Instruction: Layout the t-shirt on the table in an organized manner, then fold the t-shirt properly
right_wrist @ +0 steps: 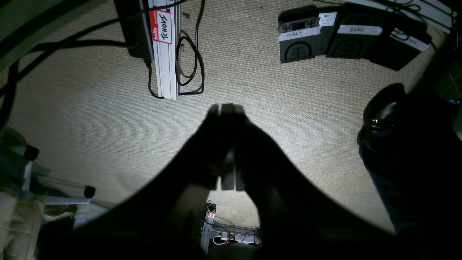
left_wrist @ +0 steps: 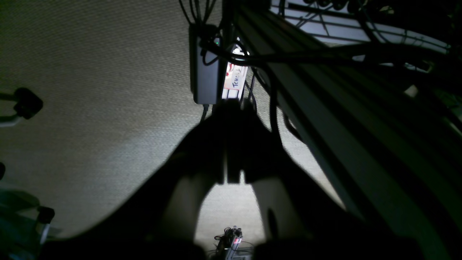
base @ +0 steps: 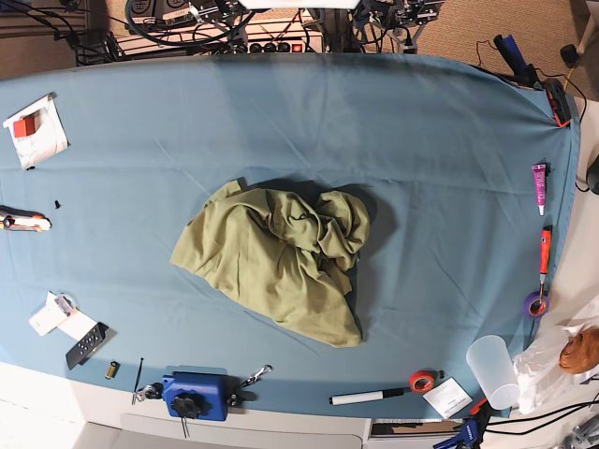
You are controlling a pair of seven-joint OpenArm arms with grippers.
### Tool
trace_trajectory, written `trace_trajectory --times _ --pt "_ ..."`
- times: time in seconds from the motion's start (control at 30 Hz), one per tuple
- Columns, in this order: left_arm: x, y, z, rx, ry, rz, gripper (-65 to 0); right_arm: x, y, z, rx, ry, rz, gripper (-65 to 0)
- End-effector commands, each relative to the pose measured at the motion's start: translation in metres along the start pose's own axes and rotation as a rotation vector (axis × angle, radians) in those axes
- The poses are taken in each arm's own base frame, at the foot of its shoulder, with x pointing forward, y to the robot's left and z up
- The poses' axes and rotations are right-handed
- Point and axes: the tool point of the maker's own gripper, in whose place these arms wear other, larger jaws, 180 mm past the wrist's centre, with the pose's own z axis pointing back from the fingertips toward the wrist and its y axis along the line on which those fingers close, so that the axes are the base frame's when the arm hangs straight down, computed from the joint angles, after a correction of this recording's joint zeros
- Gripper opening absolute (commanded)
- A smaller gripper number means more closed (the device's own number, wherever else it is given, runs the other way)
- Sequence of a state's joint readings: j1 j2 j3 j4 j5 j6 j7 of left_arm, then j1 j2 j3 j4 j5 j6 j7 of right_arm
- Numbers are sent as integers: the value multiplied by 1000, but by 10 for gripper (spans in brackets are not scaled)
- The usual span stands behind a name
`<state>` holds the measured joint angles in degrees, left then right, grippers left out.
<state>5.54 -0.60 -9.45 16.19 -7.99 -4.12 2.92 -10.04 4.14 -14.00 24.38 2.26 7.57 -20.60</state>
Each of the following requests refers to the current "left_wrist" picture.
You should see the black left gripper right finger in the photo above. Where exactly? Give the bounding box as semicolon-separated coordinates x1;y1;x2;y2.
238;108;365;260

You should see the white labelled device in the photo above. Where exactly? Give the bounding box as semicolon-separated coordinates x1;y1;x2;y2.
221;62;249;100

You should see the aluminium frame beam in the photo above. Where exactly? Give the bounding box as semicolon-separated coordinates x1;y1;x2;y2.
232;1;461;260

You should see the grey power adapter box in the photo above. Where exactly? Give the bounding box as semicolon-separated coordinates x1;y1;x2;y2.
188;23;219;105

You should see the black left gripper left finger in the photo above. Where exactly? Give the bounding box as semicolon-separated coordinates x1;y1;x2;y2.
72;108;226;260

